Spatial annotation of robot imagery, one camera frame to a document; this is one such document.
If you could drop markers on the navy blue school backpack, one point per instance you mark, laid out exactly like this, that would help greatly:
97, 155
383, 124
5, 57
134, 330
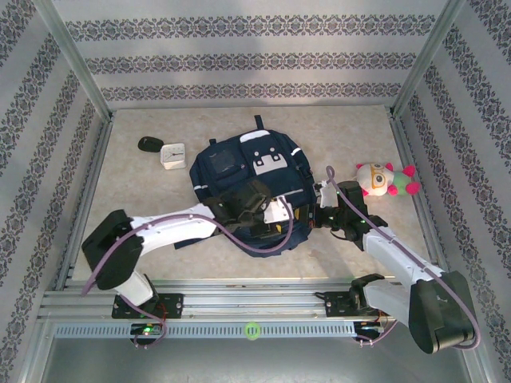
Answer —
239, 167

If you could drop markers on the white square alarm clock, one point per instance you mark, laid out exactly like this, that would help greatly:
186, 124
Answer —
173, 156

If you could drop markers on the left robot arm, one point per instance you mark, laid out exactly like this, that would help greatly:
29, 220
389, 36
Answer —
112, 247

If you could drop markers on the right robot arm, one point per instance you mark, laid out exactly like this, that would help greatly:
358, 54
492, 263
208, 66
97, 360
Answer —
439, 315

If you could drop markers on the white pink green plush toy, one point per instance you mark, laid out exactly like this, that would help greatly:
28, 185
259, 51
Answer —
383, 179

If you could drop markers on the black computer mouse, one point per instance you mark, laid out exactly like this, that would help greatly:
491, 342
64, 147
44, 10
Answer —
151, 144

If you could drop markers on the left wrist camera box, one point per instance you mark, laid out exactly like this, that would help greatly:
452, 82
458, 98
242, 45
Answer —
277, 210

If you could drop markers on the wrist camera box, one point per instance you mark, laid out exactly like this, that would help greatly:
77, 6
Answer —
328, 195
277, 210

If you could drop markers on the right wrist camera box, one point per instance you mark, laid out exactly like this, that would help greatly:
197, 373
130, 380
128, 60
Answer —
328, 195

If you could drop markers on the aluminium mounting rail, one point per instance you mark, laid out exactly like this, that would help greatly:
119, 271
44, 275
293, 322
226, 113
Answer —
255, 303

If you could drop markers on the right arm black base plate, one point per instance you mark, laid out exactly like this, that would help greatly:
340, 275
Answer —
333, 305

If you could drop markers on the right aluminium table side rail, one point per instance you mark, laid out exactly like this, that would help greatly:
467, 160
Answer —
399, 131

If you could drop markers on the aluminium table side rail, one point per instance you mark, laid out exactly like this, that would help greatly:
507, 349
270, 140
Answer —
107, 127
399, 131

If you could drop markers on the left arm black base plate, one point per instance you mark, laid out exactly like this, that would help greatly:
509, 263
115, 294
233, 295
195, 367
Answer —
173, 305

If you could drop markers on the left aluminium table side rail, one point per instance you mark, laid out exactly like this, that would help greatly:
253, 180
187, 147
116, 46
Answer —
107, 127

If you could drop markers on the right aluminium frame post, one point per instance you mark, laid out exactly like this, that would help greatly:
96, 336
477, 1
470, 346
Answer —
429, 52

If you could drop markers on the aluminium frame post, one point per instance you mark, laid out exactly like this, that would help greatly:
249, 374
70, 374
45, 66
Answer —
70, 52
429, 52

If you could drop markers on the left aluminium frame post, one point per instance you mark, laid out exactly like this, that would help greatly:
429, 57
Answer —
70, 52

